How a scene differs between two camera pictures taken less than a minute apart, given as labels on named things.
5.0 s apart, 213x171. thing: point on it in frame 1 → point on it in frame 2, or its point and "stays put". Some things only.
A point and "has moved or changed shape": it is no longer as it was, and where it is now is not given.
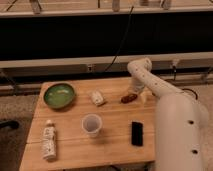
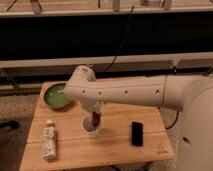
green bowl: [59, 95] stays put
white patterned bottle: [49, 141] stays put
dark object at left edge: [12, 124] stays put
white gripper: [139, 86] → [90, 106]
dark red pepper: [128, 98] has moved or changed shape
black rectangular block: [137, 133] stays put
